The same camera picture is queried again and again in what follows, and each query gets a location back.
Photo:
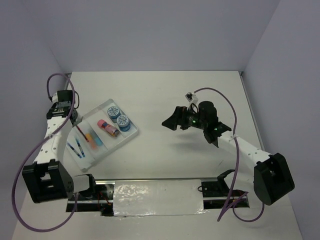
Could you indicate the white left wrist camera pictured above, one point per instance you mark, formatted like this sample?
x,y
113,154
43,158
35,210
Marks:
x,y
54,98

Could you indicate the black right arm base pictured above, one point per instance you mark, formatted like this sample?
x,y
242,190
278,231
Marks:
x,y
215,192

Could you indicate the silver foil sheet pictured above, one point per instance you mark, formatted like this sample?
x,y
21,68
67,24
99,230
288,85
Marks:
x,y
157,198

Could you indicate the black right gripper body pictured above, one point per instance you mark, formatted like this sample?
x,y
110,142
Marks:
x,y
193,120

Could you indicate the white divided plastic tray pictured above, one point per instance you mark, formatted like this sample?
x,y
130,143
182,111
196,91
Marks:
x,y
110,144

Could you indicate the pink sticky notes tube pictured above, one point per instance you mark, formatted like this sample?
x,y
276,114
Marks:
x,y
108,128

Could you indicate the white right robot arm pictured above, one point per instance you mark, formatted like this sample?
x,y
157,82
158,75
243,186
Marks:
x,y
272,178

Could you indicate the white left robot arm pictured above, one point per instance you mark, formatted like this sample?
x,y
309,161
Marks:
x,y
46,178

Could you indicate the yellow pink highlighter pen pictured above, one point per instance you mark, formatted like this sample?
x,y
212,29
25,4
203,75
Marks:
x,y
91,141

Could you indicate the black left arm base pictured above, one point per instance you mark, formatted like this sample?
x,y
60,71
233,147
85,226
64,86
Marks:
x,y
98,198

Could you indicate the blue round splash-lid container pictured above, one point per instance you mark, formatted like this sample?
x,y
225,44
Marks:
x,y
123,123

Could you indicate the blue round container in tray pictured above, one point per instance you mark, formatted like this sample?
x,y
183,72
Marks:
x,y
113,112

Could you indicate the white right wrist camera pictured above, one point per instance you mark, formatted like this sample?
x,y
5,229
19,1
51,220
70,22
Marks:
x,y
191,98

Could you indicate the red gel pen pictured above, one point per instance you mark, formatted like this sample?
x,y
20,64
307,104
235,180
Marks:
x,y
81,132

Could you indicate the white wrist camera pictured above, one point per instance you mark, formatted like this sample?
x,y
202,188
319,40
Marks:
x,y
54,98
191,98

